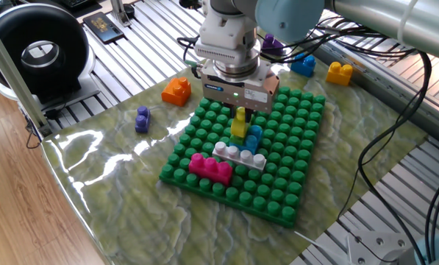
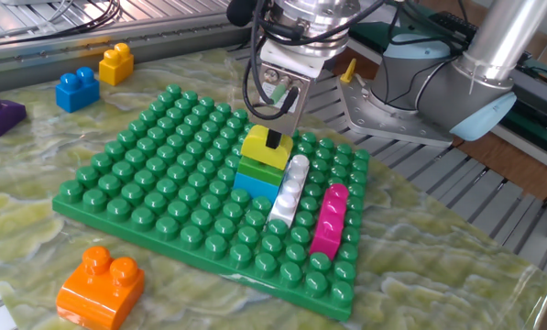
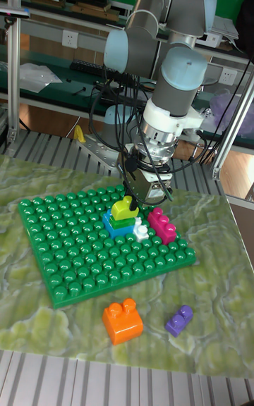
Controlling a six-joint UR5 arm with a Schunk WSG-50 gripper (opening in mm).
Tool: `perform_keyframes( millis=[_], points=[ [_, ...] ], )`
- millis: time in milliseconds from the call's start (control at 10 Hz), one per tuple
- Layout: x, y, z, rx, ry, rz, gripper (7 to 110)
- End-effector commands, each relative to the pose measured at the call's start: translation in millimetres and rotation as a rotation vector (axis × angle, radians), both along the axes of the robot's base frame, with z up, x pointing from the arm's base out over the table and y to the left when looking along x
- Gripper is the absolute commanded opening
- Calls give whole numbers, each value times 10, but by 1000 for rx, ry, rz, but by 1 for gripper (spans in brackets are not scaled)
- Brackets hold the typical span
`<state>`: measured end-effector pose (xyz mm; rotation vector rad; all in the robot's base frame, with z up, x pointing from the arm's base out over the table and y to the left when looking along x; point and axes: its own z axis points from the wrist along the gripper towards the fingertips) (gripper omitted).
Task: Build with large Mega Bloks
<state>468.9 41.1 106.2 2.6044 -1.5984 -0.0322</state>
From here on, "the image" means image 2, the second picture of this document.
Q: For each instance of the yellow two-stud block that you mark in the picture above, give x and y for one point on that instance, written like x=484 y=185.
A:
x=116 y=66

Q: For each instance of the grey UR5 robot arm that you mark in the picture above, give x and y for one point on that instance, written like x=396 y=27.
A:
x=438 y=82

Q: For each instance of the yellow plastic clip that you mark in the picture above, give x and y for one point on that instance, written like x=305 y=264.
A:
x=348 y=71

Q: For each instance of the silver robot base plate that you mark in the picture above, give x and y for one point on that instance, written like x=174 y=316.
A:
x=392 y=119

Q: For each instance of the light blue four-stud block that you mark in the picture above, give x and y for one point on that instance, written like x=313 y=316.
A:
x=254 y=188

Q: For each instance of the pink three-stud block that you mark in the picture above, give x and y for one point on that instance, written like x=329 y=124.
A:
x=330 y=224

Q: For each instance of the yellow-green single-stud block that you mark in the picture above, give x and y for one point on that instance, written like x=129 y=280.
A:
x=259 y=146

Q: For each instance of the blue two-stud block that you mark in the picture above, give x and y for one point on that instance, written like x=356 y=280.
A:
x=78 y=94

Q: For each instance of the white four-stud block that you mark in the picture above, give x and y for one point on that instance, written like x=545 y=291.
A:
x=289 y=192

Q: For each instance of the aluminium profile rail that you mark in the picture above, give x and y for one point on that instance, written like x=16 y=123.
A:
x=117 y=50

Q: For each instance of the large green studded baseplate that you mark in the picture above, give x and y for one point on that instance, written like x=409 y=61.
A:
x=140 y=192

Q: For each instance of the green marble patterned mat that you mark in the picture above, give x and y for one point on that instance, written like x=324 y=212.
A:
x=461 y=284

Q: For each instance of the orange two-stud block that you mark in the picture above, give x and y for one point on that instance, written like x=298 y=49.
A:
x=99 y=293

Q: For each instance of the bright green two-stud block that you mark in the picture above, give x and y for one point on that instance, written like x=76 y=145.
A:
x=259 y=172

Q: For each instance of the silver Schunk gripper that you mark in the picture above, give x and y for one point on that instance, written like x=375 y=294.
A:
x=282 y=105

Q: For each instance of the black keyboard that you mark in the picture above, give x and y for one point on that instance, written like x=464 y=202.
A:
x=451 y=23

